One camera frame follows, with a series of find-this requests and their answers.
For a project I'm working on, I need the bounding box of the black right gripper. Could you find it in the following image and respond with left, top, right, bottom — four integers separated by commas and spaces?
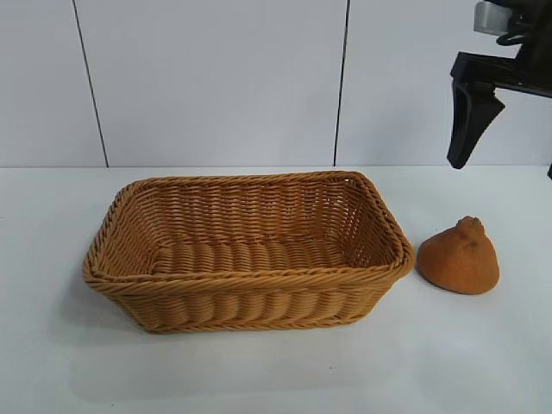
446, 11, 552, 179

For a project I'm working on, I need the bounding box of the orange-brown bread bun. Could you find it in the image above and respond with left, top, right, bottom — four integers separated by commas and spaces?
416, 216, 500, 296

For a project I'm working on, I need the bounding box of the woven wicker rectangular basket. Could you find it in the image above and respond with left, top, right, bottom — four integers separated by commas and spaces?
81, 170, 417, 336

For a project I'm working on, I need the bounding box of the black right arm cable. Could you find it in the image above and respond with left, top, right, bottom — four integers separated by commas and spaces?
494, 16, 532, 47

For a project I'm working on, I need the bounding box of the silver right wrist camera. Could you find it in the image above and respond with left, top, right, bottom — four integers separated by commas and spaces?
472, 1, 524, 35

